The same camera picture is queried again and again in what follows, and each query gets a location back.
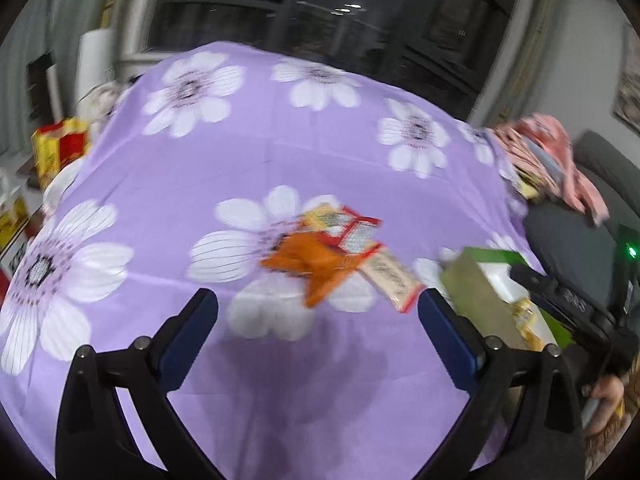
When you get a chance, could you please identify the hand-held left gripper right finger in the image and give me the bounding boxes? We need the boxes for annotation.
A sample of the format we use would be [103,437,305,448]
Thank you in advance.
[417,288,586,480]

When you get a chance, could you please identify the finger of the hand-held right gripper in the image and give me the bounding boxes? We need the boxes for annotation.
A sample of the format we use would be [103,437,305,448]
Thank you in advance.
[509,262,618,343]

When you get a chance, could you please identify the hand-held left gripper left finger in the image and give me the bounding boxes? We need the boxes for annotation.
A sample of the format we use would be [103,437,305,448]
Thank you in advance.
[55,287,223,480]

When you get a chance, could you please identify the yellow cake packet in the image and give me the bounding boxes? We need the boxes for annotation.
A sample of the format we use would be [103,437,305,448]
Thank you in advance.
[510,297,551,351]

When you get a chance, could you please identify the green cardboard box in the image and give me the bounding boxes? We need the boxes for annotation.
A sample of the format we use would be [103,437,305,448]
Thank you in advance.
[440,246,576,361]

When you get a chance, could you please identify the beige snack packet red edges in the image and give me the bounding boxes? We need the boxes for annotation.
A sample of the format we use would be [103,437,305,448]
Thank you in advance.
[357,250,426,313]

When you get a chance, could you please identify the red snack packet silver label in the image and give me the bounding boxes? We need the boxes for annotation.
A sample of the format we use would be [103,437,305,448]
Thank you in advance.
[320,205,386,256]

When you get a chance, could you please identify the orange seed packet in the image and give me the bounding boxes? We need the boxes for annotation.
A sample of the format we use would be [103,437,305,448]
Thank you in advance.
[260,230,361,308]

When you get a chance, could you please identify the small gold snack packet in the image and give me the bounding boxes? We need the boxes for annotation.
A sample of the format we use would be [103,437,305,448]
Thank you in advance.
[300,205,346,233]

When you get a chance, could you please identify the person's right hand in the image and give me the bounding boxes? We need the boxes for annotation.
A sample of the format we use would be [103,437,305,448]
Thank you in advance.
[582,374,626,436]

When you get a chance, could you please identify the dark grey sofa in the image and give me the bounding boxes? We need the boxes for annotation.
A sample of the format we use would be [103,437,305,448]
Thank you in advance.
[520,130,640,281]

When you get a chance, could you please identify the pile of folded clothes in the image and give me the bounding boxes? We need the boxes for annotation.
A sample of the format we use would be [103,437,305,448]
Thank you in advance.
[487,114,611,226]

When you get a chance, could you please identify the purple floral blanket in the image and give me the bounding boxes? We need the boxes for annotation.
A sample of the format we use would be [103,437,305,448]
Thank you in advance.
[0,42,551,480]

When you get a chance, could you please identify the red and yellow carton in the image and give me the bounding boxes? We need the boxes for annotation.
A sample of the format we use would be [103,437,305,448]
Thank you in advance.
[31,117,93,186]

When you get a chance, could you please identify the framed wall picture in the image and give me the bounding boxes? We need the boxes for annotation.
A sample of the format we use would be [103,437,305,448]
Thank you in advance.
[612,22,640,133]

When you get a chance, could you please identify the dark window frame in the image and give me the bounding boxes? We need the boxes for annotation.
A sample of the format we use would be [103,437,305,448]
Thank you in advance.
[120,0,526,121]

